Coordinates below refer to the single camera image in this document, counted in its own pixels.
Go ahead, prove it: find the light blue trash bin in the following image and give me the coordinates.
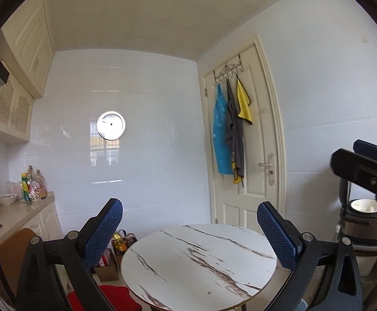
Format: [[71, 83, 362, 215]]
[[295, 299, 308, 311]]

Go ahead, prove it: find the cardboard box on floor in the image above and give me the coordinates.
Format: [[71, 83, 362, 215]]
[[94, 248, 119, 282]]

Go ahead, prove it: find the black rice cooker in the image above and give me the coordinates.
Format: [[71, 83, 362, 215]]
[[339, 179, 377, 245]]

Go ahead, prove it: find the white panel door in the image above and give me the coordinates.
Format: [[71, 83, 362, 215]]
[[200, 36, 287, 232]]

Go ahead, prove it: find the red label sauce bottle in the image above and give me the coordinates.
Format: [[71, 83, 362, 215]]
[[36, 169, 47, 199]]

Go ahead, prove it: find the brown wooden chair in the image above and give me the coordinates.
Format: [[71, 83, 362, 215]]
[[0, 228, 37, 307]]

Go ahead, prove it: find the green yellow bottle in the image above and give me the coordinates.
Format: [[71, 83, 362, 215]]
[[20, 173, 31, 201]]

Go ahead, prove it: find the white ceramic bowl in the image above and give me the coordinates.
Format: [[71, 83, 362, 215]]
[[0, 193, 17, 206]]

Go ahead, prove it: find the round white marble table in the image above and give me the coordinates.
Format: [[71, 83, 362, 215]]
[[121, 224, 277, 310]]

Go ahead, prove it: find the blue apron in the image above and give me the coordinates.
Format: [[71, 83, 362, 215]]
[[212, 84, 233, 175]]

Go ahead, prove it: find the grey black apron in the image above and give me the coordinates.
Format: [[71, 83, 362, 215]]
[[226, 79, 245, 184]]

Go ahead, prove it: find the yellow cloth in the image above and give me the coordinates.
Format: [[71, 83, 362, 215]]
[[236, 76, 252, 125]]

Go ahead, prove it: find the metal over-door hook rack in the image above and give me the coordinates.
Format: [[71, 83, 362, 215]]
[[213, 54, 244, 87]]

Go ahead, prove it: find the silver door handle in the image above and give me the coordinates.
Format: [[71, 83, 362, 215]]
[[258, 153, 276, 185]]

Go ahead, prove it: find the lattice door wall cabinet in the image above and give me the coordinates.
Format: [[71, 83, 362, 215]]
[[0, 74, 34, 144]]

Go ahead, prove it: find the cream upper wall cabinet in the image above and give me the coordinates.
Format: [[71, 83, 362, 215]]
[[2, 0, 54, 98]]

